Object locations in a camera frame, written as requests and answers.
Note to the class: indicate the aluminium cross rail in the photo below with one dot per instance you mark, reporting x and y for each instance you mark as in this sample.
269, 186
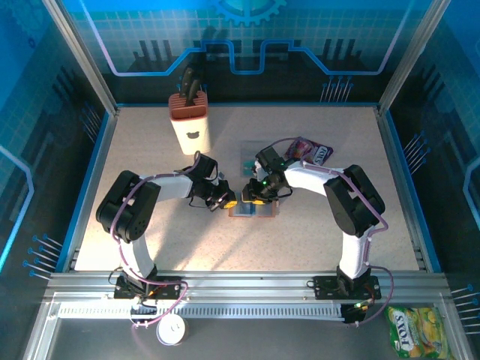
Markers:
243, 283

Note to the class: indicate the aluminium frame post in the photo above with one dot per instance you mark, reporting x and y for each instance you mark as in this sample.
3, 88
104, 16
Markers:
412, 56
80, 56

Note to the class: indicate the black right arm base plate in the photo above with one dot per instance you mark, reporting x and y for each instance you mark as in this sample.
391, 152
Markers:
326, 288

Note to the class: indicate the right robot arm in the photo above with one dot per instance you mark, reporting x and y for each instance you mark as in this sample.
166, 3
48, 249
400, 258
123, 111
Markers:
354, 202

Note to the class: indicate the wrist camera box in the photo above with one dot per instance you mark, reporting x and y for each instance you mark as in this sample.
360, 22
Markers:
221, 175
258, 167

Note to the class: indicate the yellow green candy bag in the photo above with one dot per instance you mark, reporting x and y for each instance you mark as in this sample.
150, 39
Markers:
416, 332

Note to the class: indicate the white round lid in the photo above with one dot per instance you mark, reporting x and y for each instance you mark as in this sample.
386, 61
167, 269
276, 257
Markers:
170, 330

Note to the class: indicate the purple candy bag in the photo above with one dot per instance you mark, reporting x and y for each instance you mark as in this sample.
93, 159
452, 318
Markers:
320, 153

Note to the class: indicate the green credit card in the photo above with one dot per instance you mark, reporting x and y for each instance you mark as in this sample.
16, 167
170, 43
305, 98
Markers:
247, 173
248, 165

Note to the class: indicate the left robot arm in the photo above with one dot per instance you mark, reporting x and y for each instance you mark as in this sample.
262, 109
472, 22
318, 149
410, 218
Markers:
127, 210

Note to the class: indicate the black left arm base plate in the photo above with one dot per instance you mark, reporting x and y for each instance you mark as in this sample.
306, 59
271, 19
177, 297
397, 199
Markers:
168, 288

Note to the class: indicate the black electronics box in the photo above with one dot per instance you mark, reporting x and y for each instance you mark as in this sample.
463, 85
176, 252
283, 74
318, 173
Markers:
354, 315

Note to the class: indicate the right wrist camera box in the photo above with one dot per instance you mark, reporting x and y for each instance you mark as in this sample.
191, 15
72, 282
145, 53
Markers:
258, 167

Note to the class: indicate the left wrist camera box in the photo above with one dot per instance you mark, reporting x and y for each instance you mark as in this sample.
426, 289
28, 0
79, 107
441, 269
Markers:
221, 175

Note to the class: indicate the cream knife block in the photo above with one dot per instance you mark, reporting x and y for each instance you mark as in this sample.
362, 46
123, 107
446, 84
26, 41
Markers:
189, 138

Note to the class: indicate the blue credit card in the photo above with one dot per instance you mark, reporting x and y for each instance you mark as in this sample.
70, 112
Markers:
245, 209

